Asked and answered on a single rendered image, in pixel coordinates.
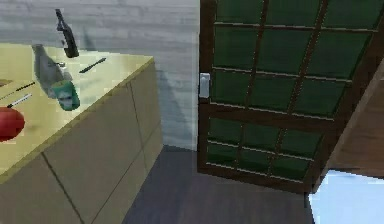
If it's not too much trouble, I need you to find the brown glazed room door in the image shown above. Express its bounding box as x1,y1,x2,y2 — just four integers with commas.
197,0,384,195

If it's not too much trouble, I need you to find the yellow wooden counter cabinet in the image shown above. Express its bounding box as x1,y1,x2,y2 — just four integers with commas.
0,42,164,224

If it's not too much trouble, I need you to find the black table knife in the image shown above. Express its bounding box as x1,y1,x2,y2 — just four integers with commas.
78,57,108,74

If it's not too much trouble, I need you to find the dark glass bottle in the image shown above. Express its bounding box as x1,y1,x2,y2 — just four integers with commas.
54,8,80,59

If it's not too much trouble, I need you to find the thin black utensil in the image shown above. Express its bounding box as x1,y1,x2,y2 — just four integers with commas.
0,81,36,100

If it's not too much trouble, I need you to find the red apple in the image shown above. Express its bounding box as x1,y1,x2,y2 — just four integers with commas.
0,106,26,143

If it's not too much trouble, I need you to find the white door handle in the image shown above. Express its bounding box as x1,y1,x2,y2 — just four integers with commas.
198,72,211,99

